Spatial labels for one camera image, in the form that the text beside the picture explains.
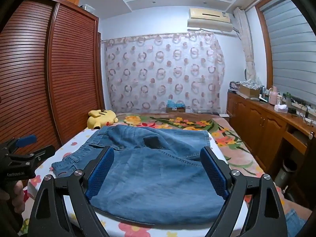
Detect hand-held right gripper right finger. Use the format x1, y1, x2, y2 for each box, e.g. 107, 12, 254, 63
199, 147, 288, 237

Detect pink bottle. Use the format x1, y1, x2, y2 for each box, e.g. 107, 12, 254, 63
269, 86, 278, 105

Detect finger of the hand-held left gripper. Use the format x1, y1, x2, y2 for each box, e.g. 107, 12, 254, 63
0, 134, 37, 155
5, 145, 56, 165

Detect grey trash bin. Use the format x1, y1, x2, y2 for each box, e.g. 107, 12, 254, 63
274, 159, 298, 187

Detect wall air conditioner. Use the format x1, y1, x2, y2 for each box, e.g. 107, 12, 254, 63
187, 8, 234, 32

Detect bed with floral sheet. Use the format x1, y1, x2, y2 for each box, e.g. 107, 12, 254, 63
116, 113, 312, 230

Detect blue denim pants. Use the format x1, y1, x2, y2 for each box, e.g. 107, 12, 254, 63
51, 125, 225, 219

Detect circle-patterned curtain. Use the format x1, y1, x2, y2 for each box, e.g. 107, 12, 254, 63
102, 33, 226, 114

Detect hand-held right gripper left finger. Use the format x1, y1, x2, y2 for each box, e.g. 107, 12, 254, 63
28, 146, 116, 237

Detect cardboard box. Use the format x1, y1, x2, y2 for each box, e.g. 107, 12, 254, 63
237, 83, 263, 98

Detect wooden slatted wardrobe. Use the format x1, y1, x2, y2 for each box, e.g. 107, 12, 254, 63
0, 0, 103, 185

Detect yellow plush toy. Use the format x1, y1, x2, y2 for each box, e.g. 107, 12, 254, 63
87, 109, 118, 130

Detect person's denim-clad leg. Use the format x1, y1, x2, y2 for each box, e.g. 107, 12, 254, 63
284, 209, 307, 237

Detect wooden sideboard cabinet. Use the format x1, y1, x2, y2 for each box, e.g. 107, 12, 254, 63
227, 91, 316, 203

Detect white power strip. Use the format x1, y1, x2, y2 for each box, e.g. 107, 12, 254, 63
291, 99, 316, 109

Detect beige tied side curtain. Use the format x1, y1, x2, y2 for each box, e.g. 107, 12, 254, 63
233, 7, 258, 81

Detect person's left hand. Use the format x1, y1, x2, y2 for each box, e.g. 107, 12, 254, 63
13, 181, 26, 213

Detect grey window blind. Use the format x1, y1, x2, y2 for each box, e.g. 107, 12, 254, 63
260, 0, 316, 107

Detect blue item on box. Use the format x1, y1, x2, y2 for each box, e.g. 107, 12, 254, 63
166, 100, 186, 113

